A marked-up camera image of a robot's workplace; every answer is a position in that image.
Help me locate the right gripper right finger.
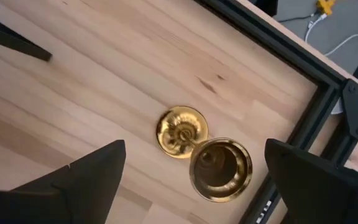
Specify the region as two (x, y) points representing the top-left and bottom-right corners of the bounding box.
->
(264, 139), (358, 224)

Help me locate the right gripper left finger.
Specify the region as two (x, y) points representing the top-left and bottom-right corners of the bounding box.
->
(0, 139), (127, 224)

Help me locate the tall brass candlestick holder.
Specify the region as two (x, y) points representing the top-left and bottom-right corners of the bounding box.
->
(156, 105), (254, 203)

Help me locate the black aluminium rig frame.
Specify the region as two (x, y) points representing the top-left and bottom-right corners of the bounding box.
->
(194, 0), (358, 224)

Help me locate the white power cable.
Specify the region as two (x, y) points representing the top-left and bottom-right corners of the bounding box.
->
(304, 12), (358, 60)

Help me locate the yellow extension cord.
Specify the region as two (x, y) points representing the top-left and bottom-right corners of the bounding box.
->
(314, 0), (337, 16)

